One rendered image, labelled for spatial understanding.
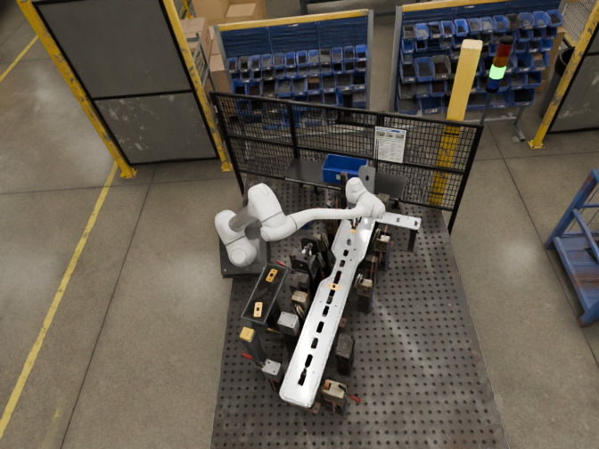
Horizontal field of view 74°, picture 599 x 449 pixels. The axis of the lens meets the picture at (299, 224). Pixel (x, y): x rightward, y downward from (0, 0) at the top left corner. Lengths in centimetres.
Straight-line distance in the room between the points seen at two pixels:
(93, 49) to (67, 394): 298
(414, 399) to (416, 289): 72
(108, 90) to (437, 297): 358
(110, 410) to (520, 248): 372
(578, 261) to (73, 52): 476
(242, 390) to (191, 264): 177
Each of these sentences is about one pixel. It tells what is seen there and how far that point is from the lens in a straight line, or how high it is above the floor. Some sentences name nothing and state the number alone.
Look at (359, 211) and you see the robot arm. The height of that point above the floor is 141.
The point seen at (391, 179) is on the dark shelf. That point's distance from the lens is 300.
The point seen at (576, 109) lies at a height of 44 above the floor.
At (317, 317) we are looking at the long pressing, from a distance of 239.
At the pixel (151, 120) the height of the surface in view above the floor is 74.
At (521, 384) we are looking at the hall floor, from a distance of 352.
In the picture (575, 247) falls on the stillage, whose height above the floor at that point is 16.
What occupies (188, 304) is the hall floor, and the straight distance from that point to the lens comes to 383.
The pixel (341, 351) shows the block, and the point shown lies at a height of 103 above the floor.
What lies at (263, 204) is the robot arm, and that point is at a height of 161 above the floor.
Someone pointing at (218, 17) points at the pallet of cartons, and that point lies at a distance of 638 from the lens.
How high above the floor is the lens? 315
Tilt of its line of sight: 51 degrees down
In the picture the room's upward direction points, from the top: 10 degrees counter-clockwise
